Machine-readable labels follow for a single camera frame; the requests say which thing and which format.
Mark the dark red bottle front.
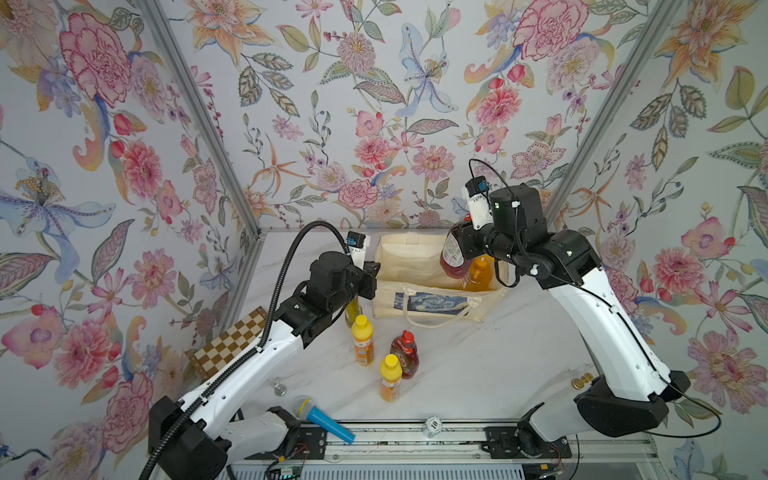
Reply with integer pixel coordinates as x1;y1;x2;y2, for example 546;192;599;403
440;217;473;279

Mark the dark red bottle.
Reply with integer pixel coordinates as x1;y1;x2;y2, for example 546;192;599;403
440;217;473;279
390;330;419;379

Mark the green dish soap bottle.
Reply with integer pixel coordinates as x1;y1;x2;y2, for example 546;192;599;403
344;297;362;328

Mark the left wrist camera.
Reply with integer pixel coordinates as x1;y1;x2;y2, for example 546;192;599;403
346;231;371;269

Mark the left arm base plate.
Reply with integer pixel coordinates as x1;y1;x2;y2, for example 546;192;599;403
263;426;328;461

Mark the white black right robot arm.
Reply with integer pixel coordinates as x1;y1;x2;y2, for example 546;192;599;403
451;177;690;442

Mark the aluminium rail frame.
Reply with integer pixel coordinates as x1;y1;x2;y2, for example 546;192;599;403
146;419;667;480

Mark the cream canvas shopping bag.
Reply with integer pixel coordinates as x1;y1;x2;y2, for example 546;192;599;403
372;231;505;329

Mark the blue toy microphone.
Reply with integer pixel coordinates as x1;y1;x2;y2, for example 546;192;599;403
296;396;355;444

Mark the small brass weight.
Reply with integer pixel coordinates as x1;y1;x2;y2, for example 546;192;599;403
571;372;594;390

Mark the large orange dish soap bottle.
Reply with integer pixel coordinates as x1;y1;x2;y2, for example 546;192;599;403
461;255;495;292

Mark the wooden checkerboard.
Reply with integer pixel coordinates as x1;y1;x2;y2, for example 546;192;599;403
187;307;267;380

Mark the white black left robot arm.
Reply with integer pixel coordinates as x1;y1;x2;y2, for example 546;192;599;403
139;251;381;479

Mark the orange bottle yellow cap front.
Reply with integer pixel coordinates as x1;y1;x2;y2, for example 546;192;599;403
379;354;403;402

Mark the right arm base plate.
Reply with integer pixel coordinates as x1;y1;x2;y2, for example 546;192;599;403
480;426;573;460

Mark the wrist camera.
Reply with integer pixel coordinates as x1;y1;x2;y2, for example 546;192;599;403
346;231;371;269
462;176;493;230

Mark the green circuit board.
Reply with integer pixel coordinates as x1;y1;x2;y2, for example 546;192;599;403
264;466;302;480

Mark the orange bottle yellow cap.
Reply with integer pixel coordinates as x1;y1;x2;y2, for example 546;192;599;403
379;354;403;402
351;315;374;366

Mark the black corrugated cable conduit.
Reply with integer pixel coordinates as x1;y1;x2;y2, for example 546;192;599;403
139;220;350;480

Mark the orange bottle yellow cap rear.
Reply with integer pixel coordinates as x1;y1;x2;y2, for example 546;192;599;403
351;315;374;366

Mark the white numbered die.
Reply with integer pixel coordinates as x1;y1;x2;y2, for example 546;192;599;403
422;416;442;439

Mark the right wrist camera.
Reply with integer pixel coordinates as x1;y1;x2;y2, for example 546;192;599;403
462;176;493;230

